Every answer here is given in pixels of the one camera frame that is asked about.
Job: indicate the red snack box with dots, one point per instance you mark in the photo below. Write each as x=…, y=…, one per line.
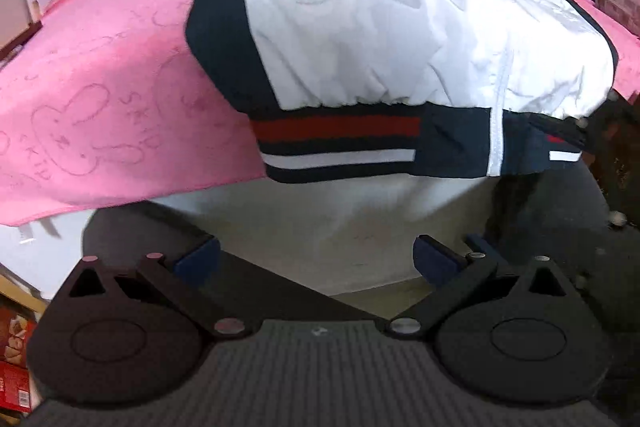
x=15, y=382

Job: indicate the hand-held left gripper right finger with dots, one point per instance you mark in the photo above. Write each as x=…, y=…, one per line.
x=435, y=259

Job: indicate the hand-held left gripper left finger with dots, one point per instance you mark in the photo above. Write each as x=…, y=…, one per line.
x=200, y=257

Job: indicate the pink blanket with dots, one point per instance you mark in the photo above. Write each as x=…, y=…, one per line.
x=125, y=82

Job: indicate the navy and white jacket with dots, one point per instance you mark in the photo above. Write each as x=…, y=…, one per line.
x=400, y=32

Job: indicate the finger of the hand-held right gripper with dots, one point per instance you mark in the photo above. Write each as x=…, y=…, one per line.
x=565, y=132

